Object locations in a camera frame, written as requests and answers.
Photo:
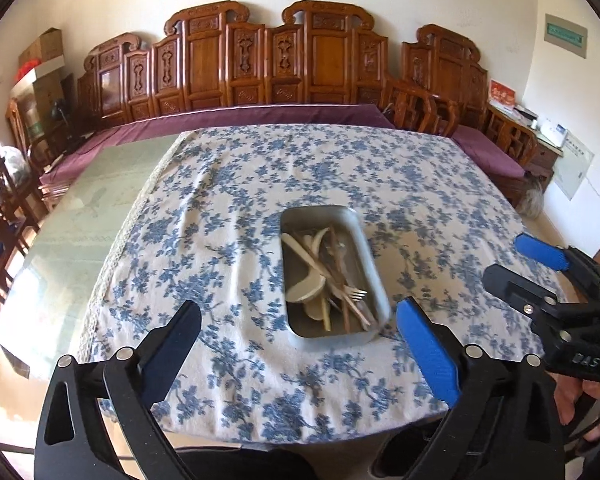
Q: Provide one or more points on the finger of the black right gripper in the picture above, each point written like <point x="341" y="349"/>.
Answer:
<point x="518" y="292"/>
<point x="551" y="256"/>

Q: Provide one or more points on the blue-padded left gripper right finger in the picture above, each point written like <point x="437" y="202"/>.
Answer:
<point x="501" y="422"/>

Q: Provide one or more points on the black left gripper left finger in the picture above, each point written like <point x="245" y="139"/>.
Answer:
<point x="72" y="440"/>

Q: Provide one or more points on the metal fork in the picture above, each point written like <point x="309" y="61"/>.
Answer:
<point x="350" y="270"/>

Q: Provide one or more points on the metal rectangular tray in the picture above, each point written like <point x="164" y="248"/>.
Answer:
<point x="308" y="335"/>

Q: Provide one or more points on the light wooden chopstick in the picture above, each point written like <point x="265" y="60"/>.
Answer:
<point x="366" y="320"/>

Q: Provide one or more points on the large white spoon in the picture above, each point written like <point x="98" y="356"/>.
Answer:
<point x="315" y="280"/>

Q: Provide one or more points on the white plastic fork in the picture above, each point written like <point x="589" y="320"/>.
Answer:
<point x="341" y="291"/>

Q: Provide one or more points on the dark wooden chopstick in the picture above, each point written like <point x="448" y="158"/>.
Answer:
<point x="339" y="277"/>

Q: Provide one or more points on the white soup spoon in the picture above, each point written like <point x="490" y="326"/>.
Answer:
<point x="318" y="309"/>

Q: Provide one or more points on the person's right hand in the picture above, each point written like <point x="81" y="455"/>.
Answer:
<point x="577" y="401"/>

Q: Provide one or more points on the wooden side table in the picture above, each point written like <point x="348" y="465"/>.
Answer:
<point x="521" y="144"/>

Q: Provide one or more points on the purple seat cushion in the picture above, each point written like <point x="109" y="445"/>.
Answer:
<point x="487" y="155"/>

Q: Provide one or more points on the red box on side table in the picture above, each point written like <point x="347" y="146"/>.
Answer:
<point x="501" y="96"/>

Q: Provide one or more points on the carved wooden armchair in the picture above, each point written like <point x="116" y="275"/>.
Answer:
<point x="447" y="65"/>

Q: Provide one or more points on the blue floral tablecloth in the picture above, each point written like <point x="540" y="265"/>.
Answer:
<point x="205" y="228"/>

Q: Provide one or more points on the purple bench cushion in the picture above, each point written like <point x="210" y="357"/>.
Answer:
<point x="71" y="166"/>

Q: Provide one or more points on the carved wooden bench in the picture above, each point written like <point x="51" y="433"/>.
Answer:
<point x="214" y="56"/>

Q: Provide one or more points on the stacked cardboard boxes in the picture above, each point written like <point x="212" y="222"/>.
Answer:
<point x="37" y="89"/>

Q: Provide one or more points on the white wall panel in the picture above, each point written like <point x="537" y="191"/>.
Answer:
<point x="571" y="169"/>

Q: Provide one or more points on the green wall sign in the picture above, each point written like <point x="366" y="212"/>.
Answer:
<point x="565" y="34"/>

